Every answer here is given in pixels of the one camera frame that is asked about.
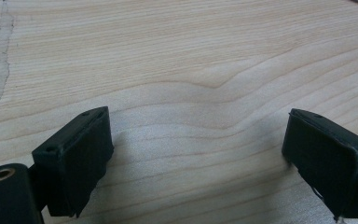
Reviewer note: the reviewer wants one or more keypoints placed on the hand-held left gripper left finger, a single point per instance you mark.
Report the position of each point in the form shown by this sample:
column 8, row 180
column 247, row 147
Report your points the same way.
column 74, row 161

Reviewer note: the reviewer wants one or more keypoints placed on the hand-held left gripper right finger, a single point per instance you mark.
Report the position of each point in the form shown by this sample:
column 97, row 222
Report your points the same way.
column 329, row 161

